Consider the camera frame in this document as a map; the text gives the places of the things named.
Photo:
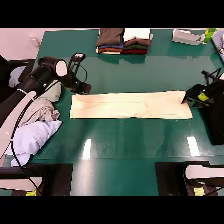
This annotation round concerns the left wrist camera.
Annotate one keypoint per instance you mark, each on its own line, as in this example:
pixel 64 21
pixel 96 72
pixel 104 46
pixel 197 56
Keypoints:
pixel 77 57

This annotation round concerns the green packet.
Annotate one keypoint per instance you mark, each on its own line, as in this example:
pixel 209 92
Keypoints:
pixel 210 35

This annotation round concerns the white box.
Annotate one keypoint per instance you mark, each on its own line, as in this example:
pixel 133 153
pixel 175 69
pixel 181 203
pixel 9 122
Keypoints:
pixel 186 36

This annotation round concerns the blue garment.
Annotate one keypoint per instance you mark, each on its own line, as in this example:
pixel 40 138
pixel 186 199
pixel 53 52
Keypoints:
pixel 110 47

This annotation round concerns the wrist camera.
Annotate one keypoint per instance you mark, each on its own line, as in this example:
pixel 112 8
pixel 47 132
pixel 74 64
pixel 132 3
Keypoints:
pixel 210 76
pixel 77 57

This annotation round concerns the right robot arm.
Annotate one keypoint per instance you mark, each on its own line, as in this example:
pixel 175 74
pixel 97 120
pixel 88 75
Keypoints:
pixel 216 120

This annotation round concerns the green garment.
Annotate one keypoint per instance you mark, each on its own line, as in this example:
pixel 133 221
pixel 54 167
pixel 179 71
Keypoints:
pixel 136 47

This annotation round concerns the orange garment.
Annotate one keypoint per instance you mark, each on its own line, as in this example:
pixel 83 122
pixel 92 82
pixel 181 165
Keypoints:
pixel 110 50

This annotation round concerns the dark brown garment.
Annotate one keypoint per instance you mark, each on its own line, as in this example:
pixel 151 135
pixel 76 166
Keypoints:
pixel 137 42

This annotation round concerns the peach garment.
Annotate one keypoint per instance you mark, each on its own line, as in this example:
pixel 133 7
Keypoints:
pixel 130 105

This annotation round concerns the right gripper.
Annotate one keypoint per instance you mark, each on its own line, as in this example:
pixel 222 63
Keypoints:
pixel 200 95

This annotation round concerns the lavender garment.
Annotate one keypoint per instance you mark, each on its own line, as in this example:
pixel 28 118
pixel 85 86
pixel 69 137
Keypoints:
pixel 33 136

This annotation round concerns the pale grey garment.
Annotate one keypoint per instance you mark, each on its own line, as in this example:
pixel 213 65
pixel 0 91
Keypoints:
pixel 52 94

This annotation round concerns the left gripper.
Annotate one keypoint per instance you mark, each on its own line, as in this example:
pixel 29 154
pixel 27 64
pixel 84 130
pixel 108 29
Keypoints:
pixel 80 86

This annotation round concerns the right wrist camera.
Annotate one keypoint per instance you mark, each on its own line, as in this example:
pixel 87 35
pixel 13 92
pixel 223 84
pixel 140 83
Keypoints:
pixel 210 76

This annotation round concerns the red garment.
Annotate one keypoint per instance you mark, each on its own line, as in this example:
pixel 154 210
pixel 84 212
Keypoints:
pixel 135 52

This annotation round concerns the beige garment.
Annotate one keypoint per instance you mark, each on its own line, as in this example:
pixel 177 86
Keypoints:
pixel 40 111

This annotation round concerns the white garment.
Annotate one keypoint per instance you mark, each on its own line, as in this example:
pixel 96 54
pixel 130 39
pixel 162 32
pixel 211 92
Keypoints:
pixel 136 34

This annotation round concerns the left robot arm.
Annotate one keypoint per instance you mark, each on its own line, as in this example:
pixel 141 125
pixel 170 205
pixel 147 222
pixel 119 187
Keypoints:
pixel 36 81

